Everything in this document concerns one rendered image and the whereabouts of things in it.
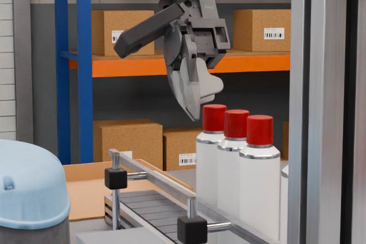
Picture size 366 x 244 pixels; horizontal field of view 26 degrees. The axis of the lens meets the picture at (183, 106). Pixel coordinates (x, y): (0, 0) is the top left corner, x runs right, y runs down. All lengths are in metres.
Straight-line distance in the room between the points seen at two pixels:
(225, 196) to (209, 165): 0.06
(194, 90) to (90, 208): 0.46
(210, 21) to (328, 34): 0.67
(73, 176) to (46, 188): 1.06
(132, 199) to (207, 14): 0.37
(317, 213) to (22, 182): 0.26
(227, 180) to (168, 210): 0.32
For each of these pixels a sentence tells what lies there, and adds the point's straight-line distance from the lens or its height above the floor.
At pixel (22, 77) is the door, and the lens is 5.05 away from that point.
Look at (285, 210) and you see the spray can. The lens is 0.89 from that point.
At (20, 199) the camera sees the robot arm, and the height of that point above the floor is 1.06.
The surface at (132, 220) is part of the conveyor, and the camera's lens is 1.31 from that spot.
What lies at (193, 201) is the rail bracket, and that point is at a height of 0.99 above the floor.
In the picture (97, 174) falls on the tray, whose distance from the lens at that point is 1.78.
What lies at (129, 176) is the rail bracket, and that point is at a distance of 1.24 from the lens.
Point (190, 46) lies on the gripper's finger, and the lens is 1.16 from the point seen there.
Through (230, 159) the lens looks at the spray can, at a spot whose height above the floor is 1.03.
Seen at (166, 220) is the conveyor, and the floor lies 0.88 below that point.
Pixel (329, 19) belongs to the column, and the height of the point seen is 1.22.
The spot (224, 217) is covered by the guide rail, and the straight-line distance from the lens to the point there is 1.00.
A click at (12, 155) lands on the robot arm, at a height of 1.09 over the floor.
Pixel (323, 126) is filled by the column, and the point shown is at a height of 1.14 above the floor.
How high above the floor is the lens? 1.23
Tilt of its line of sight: 8 degrees down
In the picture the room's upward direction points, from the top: straight up
